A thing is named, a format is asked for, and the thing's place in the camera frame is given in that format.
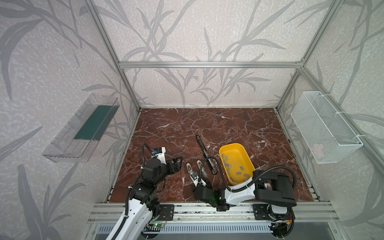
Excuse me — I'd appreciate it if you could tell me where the black stapler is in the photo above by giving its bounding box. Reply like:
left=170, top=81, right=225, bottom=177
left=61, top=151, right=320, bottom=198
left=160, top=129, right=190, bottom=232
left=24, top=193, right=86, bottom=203
left=196, top=135, right=218, bottom=175

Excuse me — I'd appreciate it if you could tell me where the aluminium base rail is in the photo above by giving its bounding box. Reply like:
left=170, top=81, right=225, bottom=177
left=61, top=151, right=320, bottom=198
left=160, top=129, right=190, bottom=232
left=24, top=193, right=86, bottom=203
left=87, top=202, right=340, bottom=224

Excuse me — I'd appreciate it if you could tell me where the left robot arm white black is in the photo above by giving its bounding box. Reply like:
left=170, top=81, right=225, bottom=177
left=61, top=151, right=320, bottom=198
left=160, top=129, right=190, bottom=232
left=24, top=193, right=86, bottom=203
left=107, top=154, right=183, bottom=240

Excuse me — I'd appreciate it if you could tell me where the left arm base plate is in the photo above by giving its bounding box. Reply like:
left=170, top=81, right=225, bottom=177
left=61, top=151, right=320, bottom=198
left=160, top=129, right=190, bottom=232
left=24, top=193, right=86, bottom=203
left=155, top=204, right=175, bottom=222

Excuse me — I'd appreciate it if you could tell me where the white wire mesh basket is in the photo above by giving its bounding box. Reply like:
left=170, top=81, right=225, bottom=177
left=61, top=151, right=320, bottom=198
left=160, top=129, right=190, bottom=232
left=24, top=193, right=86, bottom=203
left=291, top=91, right=364, bottom=164

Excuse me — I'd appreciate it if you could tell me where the clear plastic wall bin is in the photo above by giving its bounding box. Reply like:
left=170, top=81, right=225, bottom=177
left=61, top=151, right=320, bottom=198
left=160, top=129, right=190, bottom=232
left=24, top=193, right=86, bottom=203
left=43, top=94, right=120, bottom=163

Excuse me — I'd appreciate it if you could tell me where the yellow plastic tray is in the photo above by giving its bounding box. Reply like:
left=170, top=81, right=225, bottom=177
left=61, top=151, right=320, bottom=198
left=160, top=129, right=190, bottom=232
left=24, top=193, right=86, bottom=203
left=219, top=143, right=255, bottom=186

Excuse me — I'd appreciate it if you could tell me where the aluminium frame crossbar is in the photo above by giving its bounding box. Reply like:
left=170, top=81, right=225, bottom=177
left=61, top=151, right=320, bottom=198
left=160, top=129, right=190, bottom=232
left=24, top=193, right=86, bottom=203
left=119, top=62, right=301, bottom=69

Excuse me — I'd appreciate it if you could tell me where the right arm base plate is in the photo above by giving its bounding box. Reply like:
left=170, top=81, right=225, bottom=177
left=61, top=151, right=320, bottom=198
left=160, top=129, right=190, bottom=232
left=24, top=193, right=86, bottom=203
left=252, top=204, right=295, bottom=222

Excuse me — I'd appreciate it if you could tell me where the white mini stapler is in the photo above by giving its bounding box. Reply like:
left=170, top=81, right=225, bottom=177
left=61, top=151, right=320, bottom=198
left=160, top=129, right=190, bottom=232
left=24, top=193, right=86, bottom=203
left=186, top=163, right=197, bottom=180
left=197, top=160, right=208, bottom=178

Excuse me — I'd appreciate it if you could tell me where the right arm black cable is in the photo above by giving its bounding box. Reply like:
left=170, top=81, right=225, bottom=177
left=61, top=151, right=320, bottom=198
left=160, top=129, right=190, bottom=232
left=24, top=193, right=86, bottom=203
left=199, top=156, right=298, bottom=193

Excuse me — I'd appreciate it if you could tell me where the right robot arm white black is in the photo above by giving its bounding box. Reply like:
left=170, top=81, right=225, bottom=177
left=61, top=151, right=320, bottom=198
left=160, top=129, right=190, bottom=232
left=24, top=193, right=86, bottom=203
left=192, top=167, right=297, bottom=215

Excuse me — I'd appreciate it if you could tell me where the green circuit board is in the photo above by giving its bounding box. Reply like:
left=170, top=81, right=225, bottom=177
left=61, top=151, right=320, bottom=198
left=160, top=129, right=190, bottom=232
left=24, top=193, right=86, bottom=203
left=144, top=222, right=166, bottom=232

